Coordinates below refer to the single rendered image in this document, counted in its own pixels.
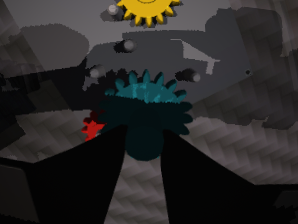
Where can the teal gear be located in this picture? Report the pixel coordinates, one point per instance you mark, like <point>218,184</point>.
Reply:
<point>147,107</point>

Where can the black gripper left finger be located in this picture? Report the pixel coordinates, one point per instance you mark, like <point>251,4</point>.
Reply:
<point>73,187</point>

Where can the grey flat board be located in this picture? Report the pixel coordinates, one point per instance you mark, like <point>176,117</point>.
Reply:
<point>84,45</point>

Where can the red gear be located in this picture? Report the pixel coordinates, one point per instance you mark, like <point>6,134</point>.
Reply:
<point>92,125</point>

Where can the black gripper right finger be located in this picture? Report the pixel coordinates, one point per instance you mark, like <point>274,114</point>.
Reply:
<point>200,191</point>

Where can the yellow gear with black stripe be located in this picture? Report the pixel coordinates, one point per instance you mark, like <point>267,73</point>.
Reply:
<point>147,10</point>

